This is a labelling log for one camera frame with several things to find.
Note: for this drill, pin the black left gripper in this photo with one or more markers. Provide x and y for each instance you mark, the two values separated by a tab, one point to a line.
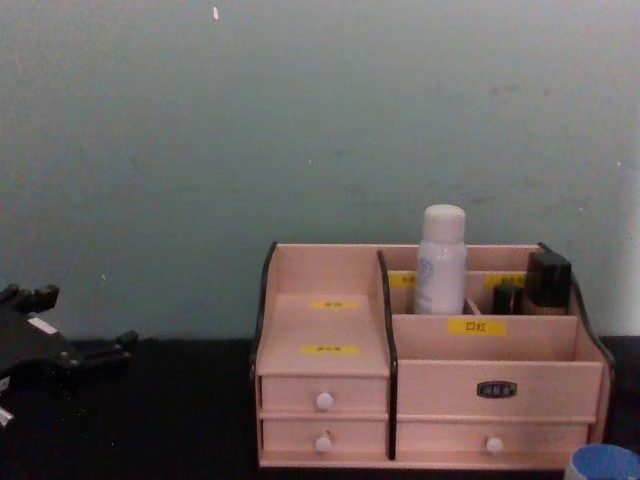
30	350

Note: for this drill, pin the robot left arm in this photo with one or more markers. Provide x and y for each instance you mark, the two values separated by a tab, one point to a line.
4	416

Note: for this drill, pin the black table cloth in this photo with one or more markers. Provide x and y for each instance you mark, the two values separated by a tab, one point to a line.
165	415

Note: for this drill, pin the small wooden drawer white knob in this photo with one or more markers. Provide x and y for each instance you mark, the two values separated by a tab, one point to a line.
290	436
290	395

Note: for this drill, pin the pale wooden desk organizer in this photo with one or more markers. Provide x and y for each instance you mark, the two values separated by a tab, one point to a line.
330	325

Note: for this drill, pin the white plastic bottle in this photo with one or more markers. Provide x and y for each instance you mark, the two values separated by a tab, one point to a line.
442	270

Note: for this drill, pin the wide wooden drawer white knob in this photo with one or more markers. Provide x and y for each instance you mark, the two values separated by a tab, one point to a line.
440	437

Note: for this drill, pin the small black cosmetic tube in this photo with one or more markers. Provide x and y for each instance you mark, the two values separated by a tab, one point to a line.
507	299

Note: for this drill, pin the beige bottle with black cap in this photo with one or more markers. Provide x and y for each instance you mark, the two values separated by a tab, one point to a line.
550	280

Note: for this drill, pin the blue round container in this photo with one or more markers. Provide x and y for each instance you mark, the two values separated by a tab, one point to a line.
605	462

